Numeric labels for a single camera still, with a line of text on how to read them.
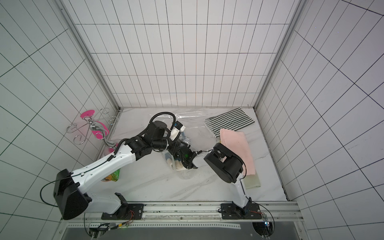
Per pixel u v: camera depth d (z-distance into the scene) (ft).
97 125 2.41
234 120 3.61
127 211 2.29
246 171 1.42
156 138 3.22
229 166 1.56
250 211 2.04
